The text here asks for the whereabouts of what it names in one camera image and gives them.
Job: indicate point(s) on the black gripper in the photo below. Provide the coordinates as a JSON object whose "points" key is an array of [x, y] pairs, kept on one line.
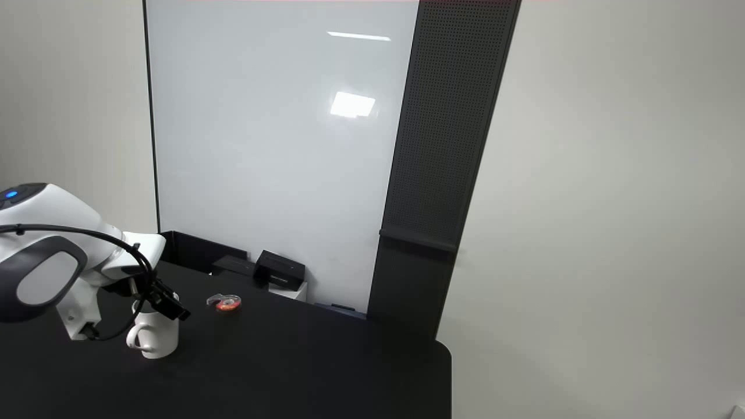
{"points": [[165, 301]]}

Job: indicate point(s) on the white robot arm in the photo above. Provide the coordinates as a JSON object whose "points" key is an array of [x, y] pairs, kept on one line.
{"points": [[57, 253]]}

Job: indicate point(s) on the white mug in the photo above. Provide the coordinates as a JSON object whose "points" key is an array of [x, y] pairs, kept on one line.
{"points": [[153, 336]]}

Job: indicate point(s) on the clear tape dispenser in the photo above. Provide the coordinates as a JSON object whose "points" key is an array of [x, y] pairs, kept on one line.
{"points": [[223, 304]]}

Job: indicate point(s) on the black box device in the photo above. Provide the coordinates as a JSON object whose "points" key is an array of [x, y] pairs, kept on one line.
{"points": [[279, 272]]}

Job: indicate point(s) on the whiteboard panel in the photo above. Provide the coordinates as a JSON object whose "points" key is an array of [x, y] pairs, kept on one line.
{"points": [[276, 126]]}

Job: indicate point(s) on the dark vertical pillar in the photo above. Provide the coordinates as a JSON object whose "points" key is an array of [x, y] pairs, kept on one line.
{"points": [[455, 76]]}

